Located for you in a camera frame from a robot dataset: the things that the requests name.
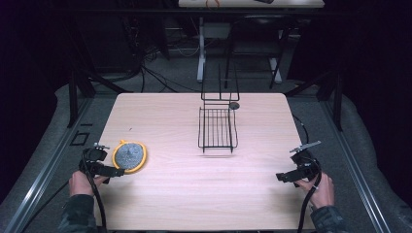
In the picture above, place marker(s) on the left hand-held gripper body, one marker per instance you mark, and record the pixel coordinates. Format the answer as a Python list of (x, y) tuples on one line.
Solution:
[(94, 154)]

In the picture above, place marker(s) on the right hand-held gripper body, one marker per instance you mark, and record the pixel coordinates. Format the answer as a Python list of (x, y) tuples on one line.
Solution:
[(304, 160)]

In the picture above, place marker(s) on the yellow-rimmed grey round scrubbing pad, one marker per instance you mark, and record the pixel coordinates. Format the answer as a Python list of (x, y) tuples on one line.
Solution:
[(129, 157)]

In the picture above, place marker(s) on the person's left hand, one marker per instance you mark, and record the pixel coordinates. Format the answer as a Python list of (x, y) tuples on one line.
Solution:
[(79, 185)]

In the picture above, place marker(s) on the person's right hand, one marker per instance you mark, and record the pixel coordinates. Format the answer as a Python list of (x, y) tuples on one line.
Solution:
[(322, 192)]

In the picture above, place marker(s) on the black metal stand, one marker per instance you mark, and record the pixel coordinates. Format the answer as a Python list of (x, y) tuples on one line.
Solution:
[(333, 97), (76, 93)]

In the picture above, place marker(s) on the small dark round disc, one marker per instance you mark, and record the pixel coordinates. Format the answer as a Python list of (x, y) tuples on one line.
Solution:
[(233, 105)]

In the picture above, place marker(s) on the black chair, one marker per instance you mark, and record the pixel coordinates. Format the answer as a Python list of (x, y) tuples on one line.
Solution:
[(256, 39)]

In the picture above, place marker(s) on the white desk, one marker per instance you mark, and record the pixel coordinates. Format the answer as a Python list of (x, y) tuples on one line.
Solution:
[(249, 4)]

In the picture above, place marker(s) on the aluminium rail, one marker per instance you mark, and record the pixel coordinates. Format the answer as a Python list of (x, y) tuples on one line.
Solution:
[(35, 187), (358, 174)]

